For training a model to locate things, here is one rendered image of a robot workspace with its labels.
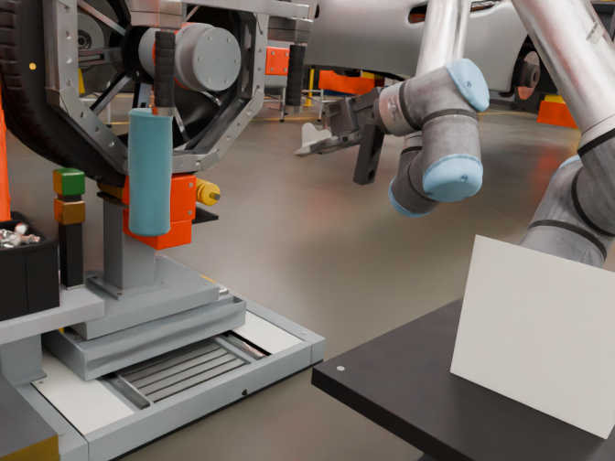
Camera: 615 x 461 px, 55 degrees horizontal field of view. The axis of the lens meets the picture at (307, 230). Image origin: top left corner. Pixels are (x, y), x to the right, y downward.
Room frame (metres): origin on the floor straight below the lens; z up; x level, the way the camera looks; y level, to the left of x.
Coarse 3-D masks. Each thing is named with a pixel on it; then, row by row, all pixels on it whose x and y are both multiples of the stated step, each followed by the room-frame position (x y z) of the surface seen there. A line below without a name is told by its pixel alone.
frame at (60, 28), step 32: (64, 0) 1.16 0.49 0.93; (64, 32) 1.16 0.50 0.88; (256, 32) 1.53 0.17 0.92; (64, 64) 1.16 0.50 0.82; (256, 64) 1.53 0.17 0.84; (64, 96) 1.15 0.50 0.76; (256, 96) 1.53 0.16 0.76; (96, 128) 1.22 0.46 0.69; (224, 128) 1.48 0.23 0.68; (192, 160) 1.39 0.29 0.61
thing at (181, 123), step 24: (120, 0) 1.38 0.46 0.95; (120, 24) 1.40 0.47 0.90; (216, 24) 1.62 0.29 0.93; (96, 48) 1.33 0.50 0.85; (120, 48) 1.36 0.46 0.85; (120, 72) 1.40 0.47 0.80; (144, 72) 1.45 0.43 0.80; (144, 96) 1.41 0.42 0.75; (192, 96) 1.65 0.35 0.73; (216, 96) 1.58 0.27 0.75; (192, 120) 1.58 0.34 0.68; (216, 120) 1.55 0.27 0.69; (192, 144) 1.49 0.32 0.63
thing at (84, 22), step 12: (84, 0) 1.77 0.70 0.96; (96, 0) 1.80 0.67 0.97; (108, 12) 1.82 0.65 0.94; (84, 24) 1.72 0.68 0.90; (96, 24) 1.75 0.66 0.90; (96, 36) 1.75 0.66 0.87; (108, 36) 1.82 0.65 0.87; (84, 72) 1.77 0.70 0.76; (96, 72) 1.79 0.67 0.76; (108, 72) 1.82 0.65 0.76; (84, 84) 1.77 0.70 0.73; (96, 84) 1.79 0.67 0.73
